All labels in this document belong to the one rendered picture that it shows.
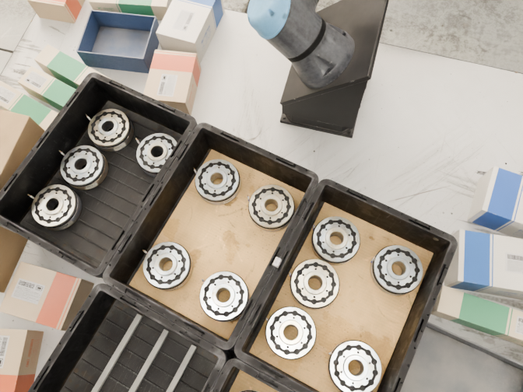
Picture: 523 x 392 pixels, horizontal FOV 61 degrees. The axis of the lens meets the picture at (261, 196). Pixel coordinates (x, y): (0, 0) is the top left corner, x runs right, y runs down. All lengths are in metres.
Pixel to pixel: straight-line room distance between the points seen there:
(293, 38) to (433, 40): 1.47
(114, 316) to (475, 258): 0.81
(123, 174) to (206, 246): 0.27
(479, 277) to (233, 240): 0.55
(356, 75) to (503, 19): 1.64
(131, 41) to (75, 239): 0.66
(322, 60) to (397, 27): 1.39
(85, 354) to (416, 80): 1.10
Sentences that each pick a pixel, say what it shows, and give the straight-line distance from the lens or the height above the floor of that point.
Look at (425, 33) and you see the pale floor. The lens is 2.43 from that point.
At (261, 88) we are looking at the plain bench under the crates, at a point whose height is 0.70.
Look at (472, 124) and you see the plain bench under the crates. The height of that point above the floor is 0.70.
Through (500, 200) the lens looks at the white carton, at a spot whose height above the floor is 0.79.
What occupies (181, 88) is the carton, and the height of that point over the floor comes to 0.78.
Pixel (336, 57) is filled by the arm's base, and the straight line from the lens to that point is 1.06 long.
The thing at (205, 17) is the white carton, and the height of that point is 0.79.
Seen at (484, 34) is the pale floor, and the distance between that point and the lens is 2.51.
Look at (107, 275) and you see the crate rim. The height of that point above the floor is 0.93.
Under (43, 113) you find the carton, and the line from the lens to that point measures 1.37.
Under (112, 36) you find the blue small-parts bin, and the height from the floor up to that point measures 0.70.
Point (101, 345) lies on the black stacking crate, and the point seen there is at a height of 0.83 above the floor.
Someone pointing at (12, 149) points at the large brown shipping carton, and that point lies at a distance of 1.18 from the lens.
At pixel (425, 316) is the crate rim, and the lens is 0.92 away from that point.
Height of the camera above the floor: 1.81
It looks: 70 degrees down
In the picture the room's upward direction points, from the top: 8 degrees counter-clockwise
